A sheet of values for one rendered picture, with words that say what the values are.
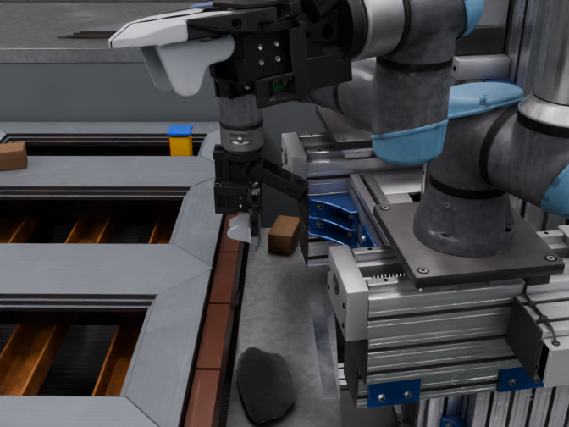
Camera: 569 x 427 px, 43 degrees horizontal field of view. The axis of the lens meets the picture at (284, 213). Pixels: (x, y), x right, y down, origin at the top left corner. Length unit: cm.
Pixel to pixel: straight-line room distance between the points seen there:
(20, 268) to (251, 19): 101
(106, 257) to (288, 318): 39
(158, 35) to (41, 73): 166
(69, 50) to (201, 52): 159
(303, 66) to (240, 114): 61
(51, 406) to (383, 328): 50
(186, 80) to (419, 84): 25
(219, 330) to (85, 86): 110
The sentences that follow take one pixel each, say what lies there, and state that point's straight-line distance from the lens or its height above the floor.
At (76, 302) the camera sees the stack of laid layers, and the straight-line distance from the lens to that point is 137.
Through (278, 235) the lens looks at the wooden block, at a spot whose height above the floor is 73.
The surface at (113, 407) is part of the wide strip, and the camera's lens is 111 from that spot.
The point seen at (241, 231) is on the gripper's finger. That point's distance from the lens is 131.
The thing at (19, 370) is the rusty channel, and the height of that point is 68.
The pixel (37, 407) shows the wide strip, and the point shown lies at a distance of 115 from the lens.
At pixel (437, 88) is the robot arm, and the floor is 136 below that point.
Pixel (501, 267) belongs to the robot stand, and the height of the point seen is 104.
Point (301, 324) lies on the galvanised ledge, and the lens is 151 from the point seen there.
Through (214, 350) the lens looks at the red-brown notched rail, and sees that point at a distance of 122.
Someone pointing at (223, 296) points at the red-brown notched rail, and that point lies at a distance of 134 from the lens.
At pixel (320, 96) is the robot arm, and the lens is 81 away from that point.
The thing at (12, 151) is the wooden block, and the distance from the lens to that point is 189.
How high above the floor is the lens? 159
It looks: 28 degrees down
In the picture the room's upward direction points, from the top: 1 degrees counter-clockwise
